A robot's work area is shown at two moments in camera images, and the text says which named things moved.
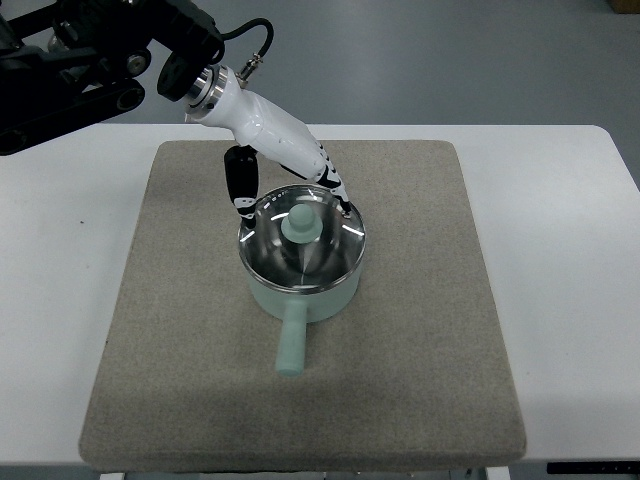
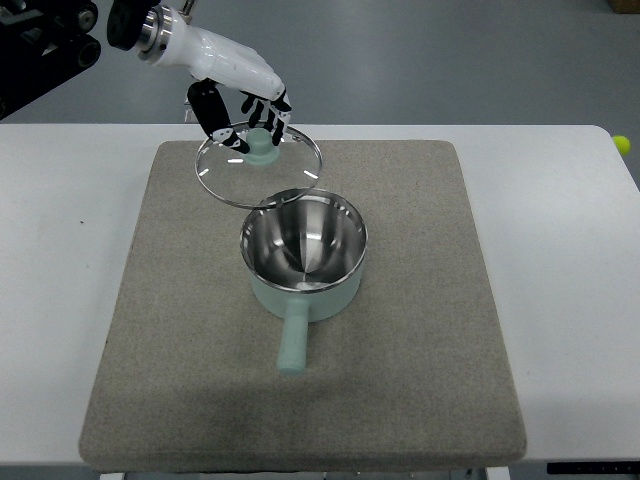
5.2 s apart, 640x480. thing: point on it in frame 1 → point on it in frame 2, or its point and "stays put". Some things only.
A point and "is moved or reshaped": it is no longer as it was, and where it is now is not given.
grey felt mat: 412,373 stays put
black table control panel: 593,468 stays put
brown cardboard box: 626,6 stays put
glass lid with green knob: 302,240 is moved or reshaped
